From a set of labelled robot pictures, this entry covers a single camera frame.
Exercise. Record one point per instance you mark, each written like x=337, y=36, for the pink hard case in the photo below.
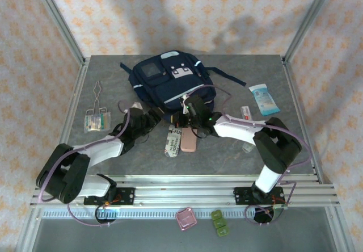
x=188, y=142

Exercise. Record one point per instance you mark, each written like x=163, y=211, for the white pouch with black print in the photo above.
x=173, y=144

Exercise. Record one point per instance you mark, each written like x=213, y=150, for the navy blue student backpack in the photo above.
x=153, y=87

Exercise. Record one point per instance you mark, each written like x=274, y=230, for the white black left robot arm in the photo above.
x=96, y=150

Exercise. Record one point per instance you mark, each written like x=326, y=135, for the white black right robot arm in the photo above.
x=235, y=127

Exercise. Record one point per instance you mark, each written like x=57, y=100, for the blue wet wipes pack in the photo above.
x=263, y=100

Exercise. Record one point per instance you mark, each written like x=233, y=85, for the clear packet of plasters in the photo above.
x=96, y=122

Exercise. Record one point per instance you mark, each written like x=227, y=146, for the small clear plastic bottle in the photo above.
x=248, y=147

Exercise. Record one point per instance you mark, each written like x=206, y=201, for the green square pad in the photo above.
x=222, y=232
x=217, y=214
x=219, y=223

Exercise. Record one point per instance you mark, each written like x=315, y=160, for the pink square device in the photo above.
x=185, y=219

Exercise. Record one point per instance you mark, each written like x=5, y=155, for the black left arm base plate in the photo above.
x=126, y=195

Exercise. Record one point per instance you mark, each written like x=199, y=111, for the aluminium side rail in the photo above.
x=67, y=121
x=290, y=79

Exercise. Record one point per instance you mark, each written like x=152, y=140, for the aluminium mounting rail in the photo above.
x=184, y=191

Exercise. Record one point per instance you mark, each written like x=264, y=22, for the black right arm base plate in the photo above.
x=241, y=195

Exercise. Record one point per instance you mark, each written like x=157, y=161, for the aluminium frame post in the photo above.
x=58, y=17
x=310, y=16

